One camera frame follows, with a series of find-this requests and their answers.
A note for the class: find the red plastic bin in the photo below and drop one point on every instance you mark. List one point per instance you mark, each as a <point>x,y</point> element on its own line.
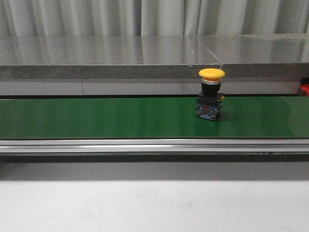
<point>304,90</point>

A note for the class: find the grey stone countertop left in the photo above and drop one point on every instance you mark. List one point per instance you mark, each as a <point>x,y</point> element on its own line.
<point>102,57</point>

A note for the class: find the aluminium conveyor frame rail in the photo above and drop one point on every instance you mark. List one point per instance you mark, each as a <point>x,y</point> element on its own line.
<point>158,146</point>

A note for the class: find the grey curtain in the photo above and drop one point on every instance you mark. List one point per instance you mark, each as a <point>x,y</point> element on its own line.
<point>152,17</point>

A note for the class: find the green conveyor belt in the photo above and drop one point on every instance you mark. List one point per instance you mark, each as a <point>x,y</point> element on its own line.
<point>170,117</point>

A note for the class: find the grey stone countertop right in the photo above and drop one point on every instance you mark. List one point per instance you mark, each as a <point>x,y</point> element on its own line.
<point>283,56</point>

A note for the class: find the grey stone countertop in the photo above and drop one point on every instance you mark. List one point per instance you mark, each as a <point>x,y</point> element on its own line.
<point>283,56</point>
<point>102,57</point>

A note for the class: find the yellow mushroom push button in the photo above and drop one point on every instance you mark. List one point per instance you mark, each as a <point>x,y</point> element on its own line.
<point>209,100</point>

